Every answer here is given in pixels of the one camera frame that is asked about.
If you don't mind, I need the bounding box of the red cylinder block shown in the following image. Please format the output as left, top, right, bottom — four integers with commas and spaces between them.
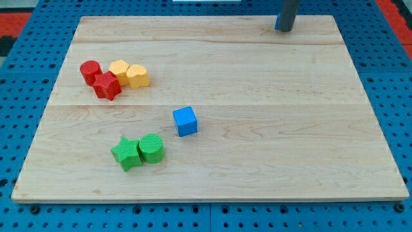
80, 61, 102, 86

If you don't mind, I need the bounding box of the blue block behind rod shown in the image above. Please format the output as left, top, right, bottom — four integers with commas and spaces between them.
274, 13, 281, 30

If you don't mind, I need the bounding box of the blue cube block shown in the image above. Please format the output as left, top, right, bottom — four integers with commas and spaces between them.
173, 106, 198, 137

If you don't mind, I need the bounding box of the green star block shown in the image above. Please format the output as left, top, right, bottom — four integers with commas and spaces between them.
111, 137, 143, 172

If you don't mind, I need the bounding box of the red star block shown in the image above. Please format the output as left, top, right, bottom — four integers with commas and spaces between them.
93, 72, 122, 101

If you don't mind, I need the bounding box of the green cylinder block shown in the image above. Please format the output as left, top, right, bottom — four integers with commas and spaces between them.
139, 133, 165, 164

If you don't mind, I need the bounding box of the yellow hexagon block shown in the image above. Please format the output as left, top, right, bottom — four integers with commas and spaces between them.
109, 60, 129, 86

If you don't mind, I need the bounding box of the yellow heart block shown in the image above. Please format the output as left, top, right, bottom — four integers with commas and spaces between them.
126, 64, 150, 89

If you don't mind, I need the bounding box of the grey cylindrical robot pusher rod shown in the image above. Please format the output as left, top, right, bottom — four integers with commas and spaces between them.
278, 0, 300, 32

